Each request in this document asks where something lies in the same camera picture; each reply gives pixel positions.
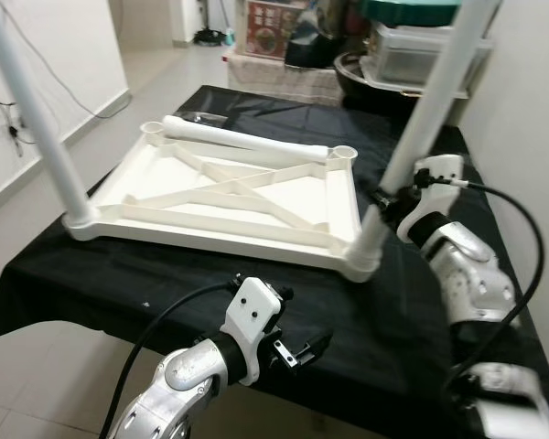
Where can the black tablecloth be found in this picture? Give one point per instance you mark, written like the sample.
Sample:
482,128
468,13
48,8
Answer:
165,283

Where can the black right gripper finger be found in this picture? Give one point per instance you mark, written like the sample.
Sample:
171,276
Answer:
382,195

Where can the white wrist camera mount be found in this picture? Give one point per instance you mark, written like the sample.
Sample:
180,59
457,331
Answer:
252,311
444,169

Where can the beige cloth covered bench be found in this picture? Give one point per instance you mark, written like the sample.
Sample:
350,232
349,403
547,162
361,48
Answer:
284,82

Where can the clear plastic storage container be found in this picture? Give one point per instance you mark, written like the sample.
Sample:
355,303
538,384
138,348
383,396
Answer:
403,55

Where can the clear plastic bag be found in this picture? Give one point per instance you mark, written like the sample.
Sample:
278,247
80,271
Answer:
206,116

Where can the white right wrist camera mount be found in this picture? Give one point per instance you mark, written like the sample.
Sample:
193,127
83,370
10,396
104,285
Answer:
444,169

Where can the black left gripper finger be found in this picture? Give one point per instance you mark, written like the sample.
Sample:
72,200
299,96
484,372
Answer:
316,346
284,295

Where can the white plastic table top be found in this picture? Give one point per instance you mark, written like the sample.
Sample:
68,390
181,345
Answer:
284,197

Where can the orange lidded storage box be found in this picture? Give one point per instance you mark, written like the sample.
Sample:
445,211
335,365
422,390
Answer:
270,32

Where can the green round pot lid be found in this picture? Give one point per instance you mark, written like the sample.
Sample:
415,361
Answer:
403,9

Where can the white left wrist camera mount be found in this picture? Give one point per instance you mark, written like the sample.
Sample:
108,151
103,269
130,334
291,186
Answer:
252,311

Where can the black bag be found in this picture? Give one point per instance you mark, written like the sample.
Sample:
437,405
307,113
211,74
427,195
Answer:
311,50

